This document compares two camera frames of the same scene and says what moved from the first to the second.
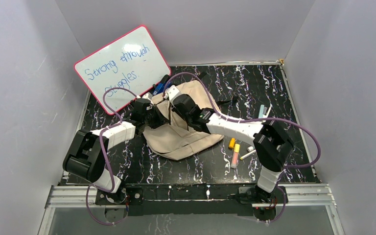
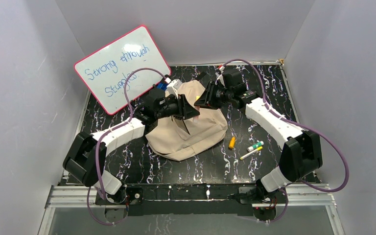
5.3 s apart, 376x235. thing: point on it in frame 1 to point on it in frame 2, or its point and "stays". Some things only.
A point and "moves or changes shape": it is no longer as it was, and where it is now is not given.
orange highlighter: x=232 y=143 stays
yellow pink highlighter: x=235 y=158 moves or changes shape
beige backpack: x=176 y=139 stays
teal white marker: x=250 y=148 stays
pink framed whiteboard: x=133 y=61 stays
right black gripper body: x=174 y=108 to x=220 y=95
